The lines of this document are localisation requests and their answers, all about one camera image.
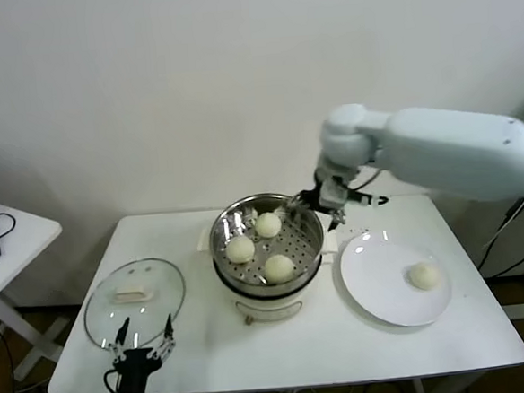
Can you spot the white electric cooking pot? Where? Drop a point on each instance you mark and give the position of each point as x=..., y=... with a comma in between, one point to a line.
x=270, y=310

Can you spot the white steamed baozi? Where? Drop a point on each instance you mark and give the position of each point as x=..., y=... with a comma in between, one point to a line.
x=268, y=225
x=424, y=276
x=240, y=250
x=279, y=268

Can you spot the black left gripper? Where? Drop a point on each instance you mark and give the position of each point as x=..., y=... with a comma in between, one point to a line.
x=132, y=369

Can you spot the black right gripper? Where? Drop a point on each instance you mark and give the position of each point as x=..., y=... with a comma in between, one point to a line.
x=327, y=197

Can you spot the glass pot lid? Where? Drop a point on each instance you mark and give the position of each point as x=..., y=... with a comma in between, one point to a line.
x=160, y=280

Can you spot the white side table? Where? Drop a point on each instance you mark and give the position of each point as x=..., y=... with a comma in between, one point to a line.
x=26, y=235

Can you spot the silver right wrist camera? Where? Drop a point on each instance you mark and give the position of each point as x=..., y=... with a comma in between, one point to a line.
x=370, y=200

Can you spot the stainless steel steamer basket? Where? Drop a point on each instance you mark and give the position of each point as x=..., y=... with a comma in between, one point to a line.
x=292, y=248

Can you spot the white round plate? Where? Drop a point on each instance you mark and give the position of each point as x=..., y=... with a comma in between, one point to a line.
x=376, y=287

